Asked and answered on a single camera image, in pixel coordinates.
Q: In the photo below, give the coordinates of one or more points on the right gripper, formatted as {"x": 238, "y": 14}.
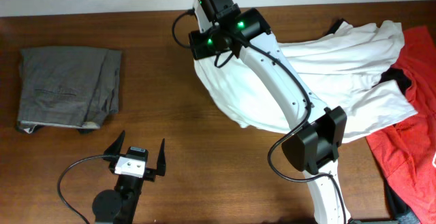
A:
{"x": 199, "y": 48}

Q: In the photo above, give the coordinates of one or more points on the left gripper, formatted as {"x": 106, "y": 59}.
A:
{"x": 150, "y": 173}

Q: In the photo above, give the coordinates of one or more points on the white t-shirt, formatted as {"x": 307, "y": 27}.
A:
{"x": 342, "y": 68}

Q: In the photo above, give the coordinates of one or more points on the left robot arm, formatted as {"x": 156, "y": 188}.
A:
{"x": 118, "y": 205}

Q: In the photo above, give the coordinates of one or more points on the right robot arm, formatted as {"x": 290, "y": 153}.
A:
{"x": 316, "y": 131}

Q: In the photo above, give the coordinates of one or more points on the folded grey trousers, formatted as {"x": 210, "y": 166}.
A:
{"x": 68, "y": 86}

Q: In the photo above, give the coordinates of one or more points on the black garment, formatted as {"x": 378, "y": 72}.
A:
{"x": 398, "y": 75}

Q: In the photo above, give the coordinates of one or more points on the red t-shirt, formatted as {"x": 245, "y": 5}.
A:
{"x": 406, "y": 151}

